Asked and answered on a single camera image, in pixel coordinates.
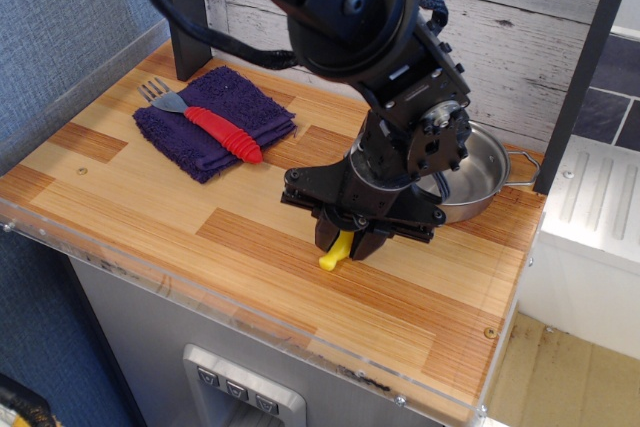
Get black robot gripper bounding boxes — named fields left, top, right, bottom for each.
left=281, top=112, right=446, bottom=261

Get yellow toy banana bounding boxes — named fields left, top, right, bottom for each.
left=319, top=231, right=354, bottom=271

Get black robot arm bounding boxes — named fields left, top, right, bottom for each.
left=271, top=0, right=471, bottom=260

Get purple folded cloth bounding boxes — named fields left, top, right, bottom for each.
left=133, top=67, right=296, bottom=184

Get stainless steel pot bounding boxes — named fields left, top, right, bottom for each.
left=439, top=122, right=540, bottom=224

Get silver dispenser button panel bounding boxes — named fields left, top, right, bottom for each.
left=183, top=344, right=307, bottom=426

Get white toy sink unit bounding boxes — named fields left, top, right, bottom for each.
left=518, top=136, right=639, bottom=358

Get yellow object at corner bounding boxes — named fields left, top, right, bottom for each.
left=0, top=411, right=24, bottom=427

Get red handled metal fork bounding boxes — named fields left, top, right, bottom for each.
left=137, top=77, right=263, bottom=164

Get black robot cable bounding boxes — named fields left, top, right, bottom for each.
left=127, top=0, right=451, bottom=71

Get dark right shelf post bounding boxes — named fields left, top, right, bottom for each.
left=533, top=0, right=622, bottom=195

